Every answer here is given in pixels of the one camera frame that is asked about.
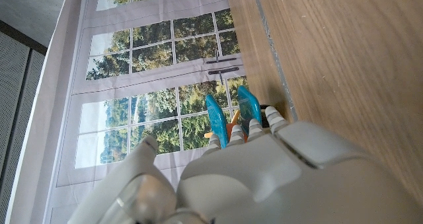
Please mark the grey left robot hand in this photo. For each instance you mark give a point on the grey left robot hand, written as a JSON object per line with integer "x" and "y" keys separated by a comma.
{"x": 264, "y": 177}

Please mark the teal orange toy plane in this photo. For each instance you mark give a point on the teal orange toy plane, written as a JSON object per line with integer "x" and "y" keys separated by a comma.
{"x": 218, "y": 118}

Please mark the printed forest window backdrop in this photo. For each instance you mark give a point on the printed forest window backdrop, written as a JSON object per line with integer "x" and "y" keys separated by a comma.
{"x": 148, "y": 85}

